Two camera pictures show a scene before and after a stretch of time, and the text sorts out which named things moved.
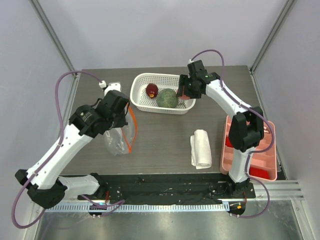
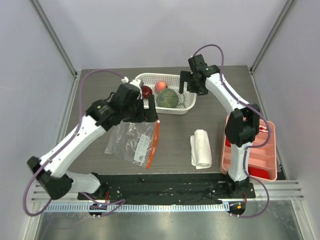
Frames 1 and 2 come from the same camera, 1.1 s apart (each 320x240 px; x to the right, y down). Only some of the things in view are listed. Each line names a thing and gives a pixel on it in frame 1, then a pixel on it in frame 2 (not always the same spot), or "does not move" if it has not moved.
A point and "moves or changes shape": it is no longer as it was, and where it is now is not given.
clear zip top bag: (119, 140) moves or changes shape
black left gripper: (123, 121) -> (148, 115)
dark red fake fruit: (152, 90) -> (146, 90)
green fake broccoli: (167, 98) does not move
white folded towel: (201, 154) does not move
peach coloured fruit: (184, 97) -> (160, 86)
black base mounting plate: (166, 189) does not move
